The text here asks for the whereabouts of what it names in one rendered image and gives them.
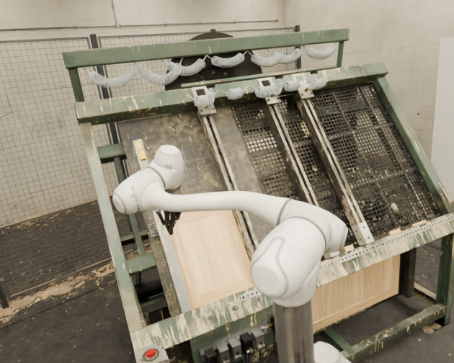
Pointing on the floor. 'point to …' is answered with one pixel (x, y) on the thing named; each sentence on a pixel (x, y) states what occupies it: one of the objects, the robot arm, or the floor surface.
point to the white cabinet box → (452, 118)
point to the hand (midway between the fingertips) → (170, 227)
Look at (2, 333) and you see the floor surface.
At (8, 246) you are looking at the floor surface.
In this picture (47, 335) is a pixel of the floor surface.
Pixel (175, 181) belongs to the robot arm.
